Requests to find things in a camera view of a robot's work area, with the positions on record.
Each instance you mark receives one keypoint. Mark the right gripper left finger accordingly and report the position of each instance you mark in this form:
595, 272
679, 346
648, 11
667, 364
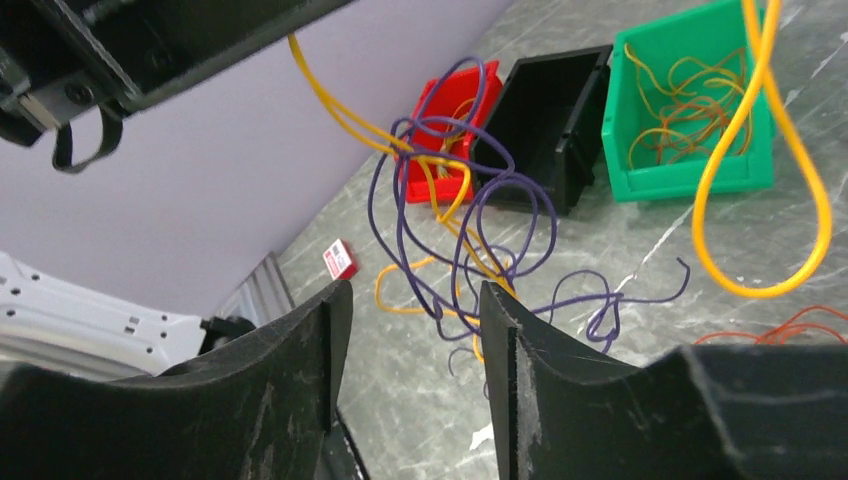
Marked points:
261, 406

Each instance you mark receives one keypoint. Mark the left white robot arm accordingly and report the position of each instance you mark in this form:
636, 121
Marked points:
65, 327

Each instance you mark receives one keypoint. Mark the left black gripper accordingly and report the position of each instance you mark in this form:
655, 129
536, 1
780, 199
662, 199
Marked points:
61, 59

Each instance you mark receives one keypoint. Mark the black plastic bin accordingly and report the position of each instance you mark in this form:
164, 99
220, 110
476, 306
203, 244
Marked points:
548, 117

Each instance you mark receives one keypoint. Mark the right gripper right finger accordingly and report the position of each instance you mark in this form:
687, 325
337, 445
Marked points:
562, 410

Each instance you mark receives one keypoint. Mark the green plastic bin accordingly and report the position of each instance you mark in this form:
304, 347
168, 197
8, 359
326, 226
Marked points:
675, 85

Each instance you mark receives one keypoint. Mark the small red white box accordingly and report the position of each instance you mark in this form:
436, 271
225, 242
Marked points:
340, 261

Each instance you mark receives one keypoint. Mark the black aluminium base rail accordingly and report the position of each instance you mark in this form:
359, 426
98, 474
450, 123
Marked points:
262, 297

